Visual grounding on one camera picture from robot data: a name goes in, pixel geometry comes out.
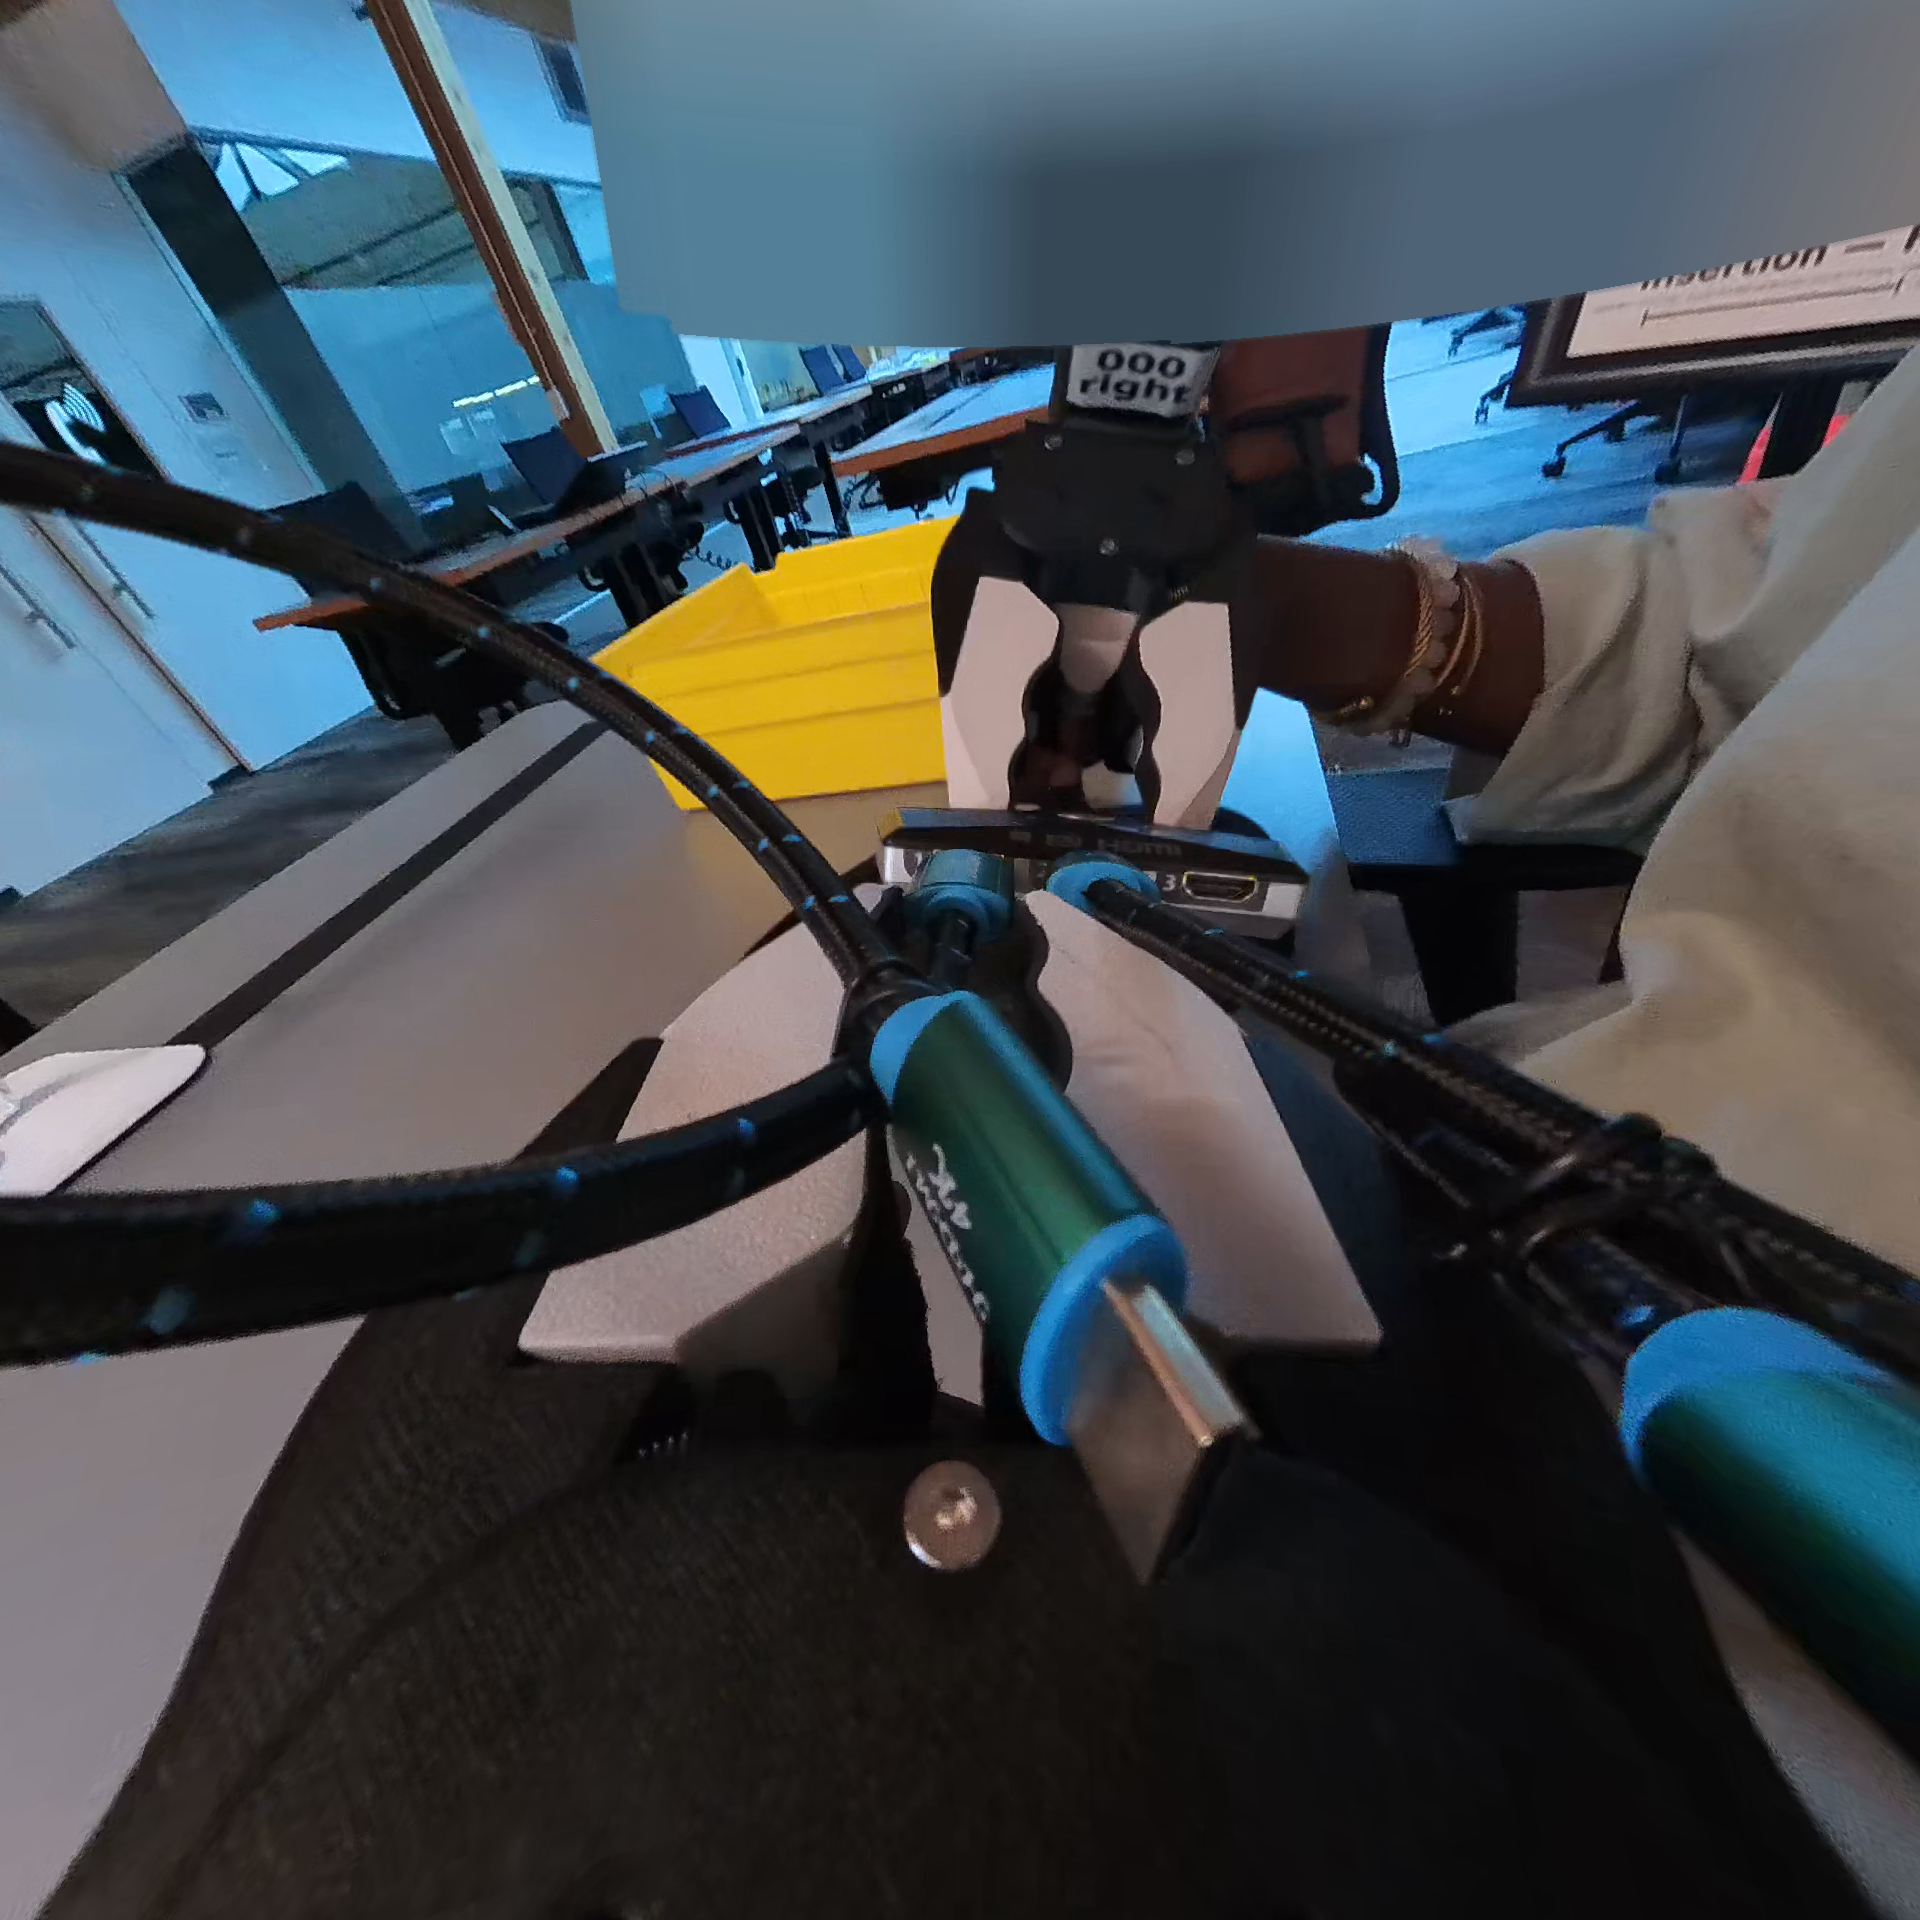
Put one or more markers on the yellow plastic bin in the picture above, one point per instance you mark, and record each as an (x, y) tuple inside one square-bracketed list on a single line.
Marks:
[(792, 671)]

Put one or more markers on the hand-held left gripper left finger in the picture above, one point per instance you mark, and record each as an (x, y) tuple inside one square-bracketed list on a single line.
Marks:
[(737, 1021)]

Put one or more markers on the blue office chair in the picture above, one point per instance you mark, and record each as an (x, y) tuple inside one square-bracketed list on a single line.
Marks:
[(549, 466), (698, 407)]

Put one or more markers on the wooden office desk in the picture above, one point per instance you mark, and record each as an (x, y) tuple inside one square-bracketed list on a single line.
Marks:
[(496, 556), (943, 424), (784, 424)]

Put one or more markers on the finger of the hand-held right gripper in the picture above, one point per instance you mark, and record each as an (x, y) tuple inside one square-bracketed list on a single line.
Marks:
[(987, 706), (1194, 706)]

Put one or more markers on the black office chair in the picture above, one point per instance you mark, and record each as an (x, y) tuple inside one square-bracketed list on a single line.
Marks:
[(1618, 424), (1494, 359)]

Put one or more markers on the white metal stand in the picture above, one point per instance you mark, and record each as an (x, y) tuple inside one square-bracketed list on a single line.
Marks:
[(79, 1111)]

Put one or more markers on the wooden pillar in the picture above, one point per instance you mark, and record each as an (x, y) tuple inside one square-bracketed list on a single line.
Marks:
[(482, 197)]

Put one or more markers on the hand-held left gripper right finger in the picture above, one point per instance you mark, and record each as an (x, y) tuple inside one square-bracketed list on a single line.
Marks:
[(1199, 1138)]

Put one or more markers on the black hdmi switch box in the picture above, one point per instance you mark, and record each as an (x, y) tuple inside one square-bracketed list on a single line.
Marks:
[(1111, 850)]

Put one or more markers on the person's right hand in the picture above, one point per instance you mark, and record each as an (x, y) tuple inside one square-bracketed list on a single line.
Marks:
[(1320, 629)]

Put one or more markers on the person's right forearm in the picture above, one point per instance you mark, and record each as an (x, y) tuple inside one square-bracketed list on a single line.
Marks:
[(1648, 671)]

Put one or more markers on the black framed sign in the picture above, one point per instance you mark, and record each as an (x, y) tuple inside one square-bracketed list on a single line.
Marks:
[(1728, 322)]

